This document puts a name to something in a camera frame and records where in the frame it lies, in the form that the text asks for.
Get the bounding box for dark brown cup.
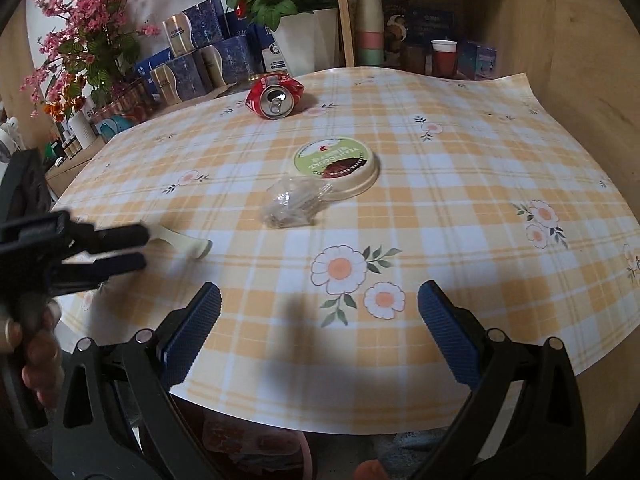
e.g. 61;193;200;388
404;44;432;74

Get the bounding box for white standing fan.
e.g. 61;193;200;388
0;117;24;162

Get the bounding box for person's left hand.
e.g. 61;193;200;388
0;305;64;409

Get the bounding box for cream round lid green label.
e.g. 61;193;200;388
292;137;382;199

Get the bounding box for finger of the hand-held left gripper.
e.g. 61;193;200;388
54;253;148;292
70;223;150;261

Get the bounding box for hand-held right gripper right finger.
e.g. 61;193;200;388
417;280;587;480

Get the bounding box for blue box white badge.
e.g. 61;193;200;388
259;24;292;77

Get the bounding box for crushed red soda can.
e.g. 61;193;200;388
244;73;306;120

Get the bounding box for brown plastic bin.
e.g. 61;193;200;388
199;411;317;480

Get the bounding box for pink artificial blossom plant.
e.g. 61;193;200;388
20;0;162;112

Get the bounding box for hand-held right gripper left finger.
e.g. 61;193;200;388
52;281;223;480

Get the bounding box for red paper cup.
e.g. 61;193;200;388
430;38;459;79

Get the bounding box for gold and blue gift box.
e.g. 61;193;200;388
202;34;252;89
162;0;227;59
149;52;202;107

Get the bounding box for dark blue picture box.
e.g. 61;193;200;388
384;0;457;57

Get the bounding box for cream plastic spoon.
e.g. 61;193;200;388
144;225;214;261

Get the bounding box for orange artificial flowers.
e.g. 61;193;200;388
42;74;87;122

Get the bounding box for white ribbed vase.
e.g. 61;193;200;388
67;109;97;150

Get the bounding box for person's right hand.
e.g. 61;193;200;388
352;458;389;480

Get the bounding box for stack of pastel paper cups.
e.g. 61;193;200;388
353;0;387;67

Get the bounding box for flat blue box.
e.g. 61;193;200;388
134;47;174;79

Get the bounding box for wooden shelf unit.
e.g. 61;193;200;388
332;0;557;87

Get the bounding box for clear plastic wrapper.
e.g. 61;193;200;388
259;177;334;229

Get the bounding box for small blue purple box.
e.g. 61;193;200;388
458;39;499;81

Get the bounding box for striped patterned planter tin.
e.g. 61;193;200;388
92;79;157;134

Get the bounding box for white faceted flower pot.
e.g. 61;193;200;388
269;8;342;79

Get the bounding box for dark blue box red label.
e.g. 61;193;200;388
222;9;252;39

